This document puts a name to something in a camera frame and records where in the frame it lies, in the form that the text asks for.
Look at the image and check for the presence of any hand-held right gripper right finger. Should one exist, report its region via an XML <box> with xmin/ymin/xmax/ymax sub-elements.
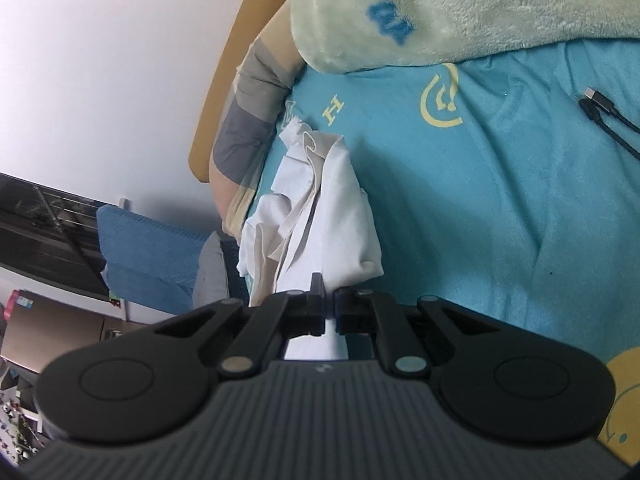
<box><xmin>334</xmin><ymin>288</ymin><xmax>501</xmax><ymax>378</ymax></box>

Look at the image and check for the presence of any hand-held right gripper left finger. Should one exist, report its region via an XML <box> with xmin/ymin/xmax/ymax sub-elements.
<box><xmin>150</xmin><ymin>273</ymin><xmax>328</xmax><ymax>378</ymax></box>

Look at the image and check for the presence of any white shirt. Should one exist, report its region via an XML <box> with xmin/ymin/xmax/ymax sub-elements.
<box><xmin>237</xmin><ymin>117</ymin><xmax>385</xmax><ymax>361</ymax></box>

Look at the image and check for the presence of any grey seat cushion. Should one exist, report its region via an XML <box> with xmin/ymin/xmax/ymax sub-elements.
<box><xmin>192</xmin><ymin>231</ymin><xmax>231</xmax><ymax>311</ymax></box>

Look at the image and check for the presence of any teal printed bedsheet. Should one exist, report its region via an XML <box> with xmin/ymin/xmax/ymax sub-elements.
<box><xmin>227</xmin><ymin>37</ymin><xmax>640</xmax><ymax>461</ymax></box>

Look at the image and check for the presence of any checked pastel pillow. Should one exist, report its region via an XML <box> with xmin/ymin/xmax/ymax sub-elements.
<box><xmin>207</xmin><ymin>35</ymin><xmax>301</xmax><ymax>236</ymax></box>

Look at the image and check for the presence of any mustard bed headboard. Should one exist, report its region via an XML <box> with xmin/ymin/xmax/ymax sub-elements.
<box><xmin>189</xmin><ymin>0</ymin><xmax>296</xmax><ymax>183</ymax></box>

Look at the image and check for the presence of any dark window with grille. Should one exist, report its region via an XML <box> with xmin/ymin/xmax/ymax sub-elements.
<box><xmin>0</xmin><ymin>172</ymin><xmax>113</xmax><ymax>301</ymax></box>

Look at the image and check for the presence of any shelf of small colourful items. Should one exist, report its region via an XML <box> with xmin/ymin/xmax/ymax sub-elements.
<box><xmin>0</xmin><ymin>375</ymin><xmax>43</xmax><ymax>461</ymax></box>

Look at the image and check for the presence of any green printed fleece blanket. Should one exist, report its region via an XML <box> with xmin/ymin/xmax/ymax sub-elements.
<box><xmin>290</xmin><ymin>0</ymin><xmax>640</xmax><ymax>75</ymax></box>

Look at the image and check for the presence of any black charging cable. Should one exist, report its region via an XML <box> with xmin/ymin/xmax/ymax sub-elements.
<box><xmin>584</xmin><ymin>86</ymin><xmax>640</xmax><ymax>135</ymax></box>
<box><xmin>576</xmin><ymin>96</ymin><xmax>640</xmax><ymax>161</ymax></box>

